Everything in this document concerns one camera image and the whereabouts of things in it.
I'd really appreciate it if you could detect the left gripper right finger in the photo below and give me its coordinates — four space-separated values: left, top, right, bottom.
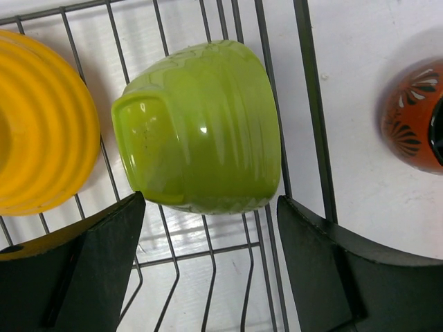
277 196 442 331

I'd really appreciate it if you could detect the yellow ribbed bowl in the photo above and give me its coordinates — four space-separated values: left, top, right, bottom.
1 30 100 216

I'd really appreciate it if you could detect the white square bowl green outside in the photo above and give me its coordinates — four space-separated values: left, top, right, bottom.
111 40 281 214

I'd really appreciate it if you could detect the dark brown ceramic mug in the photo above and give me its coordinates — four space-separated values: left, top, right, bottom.
380 59 442 175

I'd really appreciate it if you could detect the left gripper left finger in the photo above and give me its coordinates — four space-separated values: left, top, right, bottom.
1 192 145 331

